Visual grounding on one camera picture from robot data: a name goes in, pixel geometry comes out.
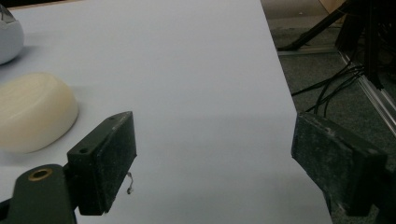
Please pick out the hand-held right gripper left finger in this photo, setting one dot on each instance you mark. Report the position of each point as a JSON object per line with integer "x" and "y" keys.
{"x": 102, "y": 161}

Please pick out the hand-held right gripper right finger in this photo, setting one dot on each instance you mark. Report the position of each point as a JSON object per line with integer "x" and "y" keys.
{"x": 333, "y": 161}

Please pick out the cream soap bar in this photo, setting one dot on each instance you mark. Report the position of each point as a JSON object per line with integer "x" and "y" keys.
{"x": 34, "y": 112}

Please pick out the black equipment stand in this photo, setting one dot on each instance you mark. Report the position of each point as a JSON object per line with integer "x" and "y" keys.
{"x": 370, "y": 34}

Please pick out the black stand leg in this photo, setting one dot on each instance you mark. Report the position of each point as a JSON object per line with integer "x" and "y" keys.
{"x": 314, "y": 29}

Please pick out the white round container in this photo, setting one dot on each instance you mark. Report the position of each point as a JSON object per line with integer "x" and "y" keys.
{"x": 9, "y": 37}

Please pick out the aluminium frame rail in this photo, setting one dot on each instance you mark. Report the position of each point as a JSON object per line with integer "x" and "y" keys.
{"x": 373, "y": 93}

